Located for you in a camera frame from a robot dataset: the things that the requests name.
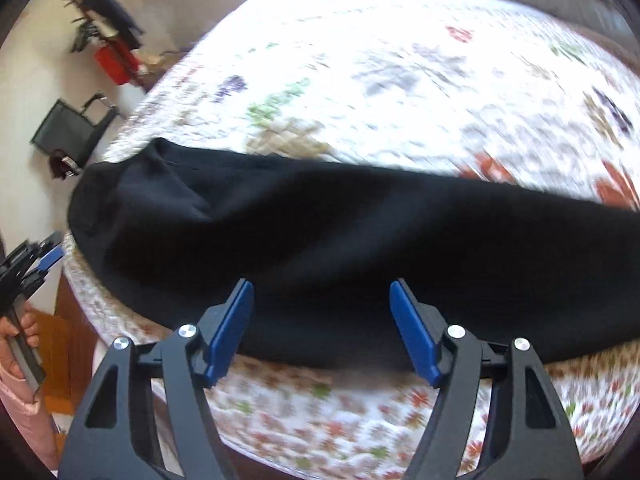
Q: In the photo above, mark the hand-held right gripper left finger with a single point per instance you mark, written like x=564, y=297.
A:
x=231, y=332

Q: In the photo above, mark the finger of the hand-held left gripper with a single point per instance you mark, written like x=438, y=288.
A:
x=50, y=259

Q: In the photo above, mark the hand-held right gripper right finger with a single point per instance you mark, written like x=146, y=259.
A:
x=415, y=332

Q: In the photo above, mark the black pants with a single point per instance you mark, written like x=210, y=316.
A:
x=325, y=255

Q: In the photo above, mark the person's left forearm pink sleeve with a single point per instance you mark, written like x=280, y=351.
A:
x=25, y=420

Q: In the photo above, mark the person's left hand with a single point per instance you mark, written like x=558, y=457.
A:
x=29, y=332

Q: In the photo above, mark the black chair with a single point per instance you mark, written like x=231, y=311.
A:
x=67, y=132

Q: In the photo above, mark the red box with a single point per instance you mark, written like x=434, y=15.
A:
x=112, y=62

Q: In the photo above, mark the floral quilted bedspread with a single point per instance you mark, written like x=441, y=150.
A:
x=380, y=75

